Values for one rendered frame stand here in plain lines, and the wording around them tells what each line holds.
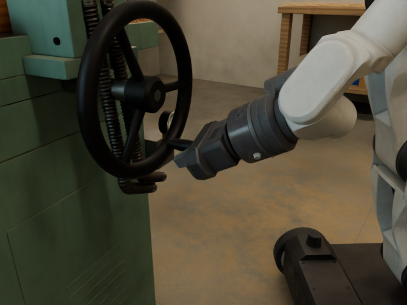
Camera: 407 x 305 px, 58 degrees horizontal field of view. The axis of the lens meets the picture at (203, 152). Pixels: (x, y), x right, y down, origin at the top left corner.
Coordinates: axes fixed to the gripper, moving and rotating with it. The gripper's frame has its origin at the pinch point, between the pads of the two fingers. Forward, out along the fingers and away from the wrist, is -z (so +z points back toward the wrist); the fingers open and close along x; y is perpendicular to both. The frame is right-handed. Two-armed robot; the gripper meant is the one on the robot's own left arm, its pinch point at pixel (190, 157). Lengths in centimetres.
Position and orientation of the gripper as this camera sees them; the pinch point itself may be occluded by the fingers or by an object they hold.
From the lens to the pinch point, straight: 63.2
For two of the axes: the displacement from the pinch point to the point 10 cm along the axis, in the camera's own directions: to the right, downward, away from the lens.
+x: 3.4, -5.6, 7.5
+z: 7.6, -3.0, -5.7
